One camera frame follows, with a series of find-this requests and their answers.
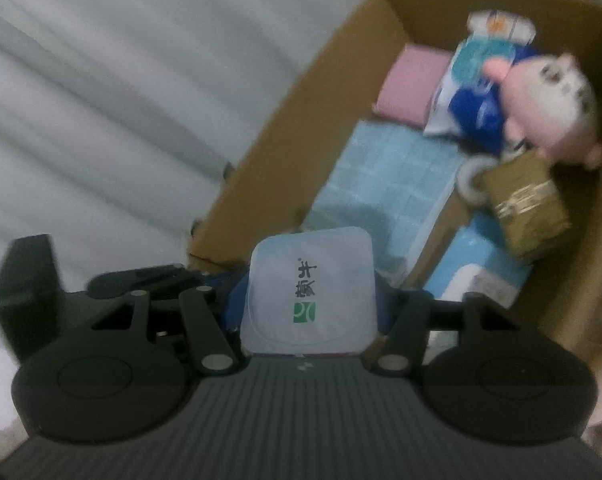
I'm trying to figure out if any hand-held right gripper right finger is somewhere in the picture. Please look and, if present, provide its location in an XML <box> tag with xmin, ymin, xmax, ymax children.
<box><xmin>372</xmin><ymin>279</ymin><xmax>522</xmax><ymax>375</ymax></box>

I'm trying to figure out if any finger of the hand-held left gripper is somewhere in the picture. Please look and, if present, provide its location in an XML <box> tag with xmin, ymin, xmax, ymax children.
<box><xmin>86</xmin><ymin>264</ymin><xmax>203</xmax><ymax>302</ymax></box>

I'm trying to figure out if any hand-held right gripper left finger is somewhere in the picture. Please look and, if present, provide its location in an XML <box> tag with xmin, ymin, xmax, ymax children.
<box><xmin>88</xmin><ymin>279</ymin><xmax>250</xmax><ymax>374</ymax></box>

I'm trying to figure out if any white and blue box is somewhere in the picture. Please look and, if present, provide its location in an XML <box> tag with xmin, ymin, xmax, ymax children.
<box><xmin>423</xmin><ymin>212</ymin><xmax>534</xmax><ymax>306</ymax></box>

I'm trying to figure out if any light blue towel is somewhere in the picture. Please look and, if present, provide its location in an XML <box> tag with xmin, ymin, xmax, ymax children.
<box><xmin>301</xmin><ymin>120</ymin><xmax>474</xmax><ymax>286</ymax></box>

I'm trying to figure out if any white tape roll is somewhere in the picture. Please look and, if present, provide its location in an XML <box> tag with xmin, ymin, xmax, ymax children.
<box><xmin>456</xmin><ymin>156</ymin><xmax>494</xmax><ymax>206</ymax></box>

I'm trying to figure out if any gold box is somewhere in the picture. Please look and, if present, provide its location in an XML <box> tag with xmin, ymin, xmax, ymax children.
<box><xmin>481</xmin><ymin>152</ymin><xmax>572</xmax><ymax>263</ymax></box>

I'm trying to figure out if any brown cardboard box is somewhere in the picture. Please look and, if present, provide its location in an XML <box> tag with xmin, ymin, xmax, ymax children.
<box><xmin>186</xmin><ymin>0</ymin><xmax>602</xmax><ymax>361</ymax></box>

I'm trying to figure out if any blue tissue pack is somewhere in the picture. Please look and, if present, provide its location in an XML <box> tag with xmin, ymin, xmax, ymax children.
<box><xmin>423</xmin><ymin>37</ymin><xmax>542</xmax><ymax>154</ymax></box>

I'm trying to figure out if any pink sponge pad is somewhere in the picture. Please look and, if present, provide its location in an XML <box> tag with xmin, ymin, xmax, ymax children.
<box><xmin>372</xmin><ymin>44</ymin><xmax>454</xmax><ymax>128</ymax></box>

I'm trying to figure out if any small pink white plush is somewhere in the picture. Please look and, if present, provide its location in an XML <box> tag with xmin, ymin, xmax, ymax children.
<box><xmin>481</xmin><ymin>52</ymin><xmax>602</xmax><ymax>170</ymax></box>

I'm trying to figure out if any white printed packet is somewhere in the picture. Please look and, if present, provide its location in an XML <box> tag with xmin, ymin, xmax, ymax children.
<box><xmin>467</xmin><ymin>9</ymin><xmax>538</xmax><ymax>45</ymax></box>

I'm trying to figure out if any white curtain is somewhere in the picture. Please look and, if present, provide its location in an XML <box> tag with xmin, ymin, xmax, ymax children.
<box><xmin>0</xmin><ymin>0</ymin><xmax>382</xmax><ymax>271</ymax></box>

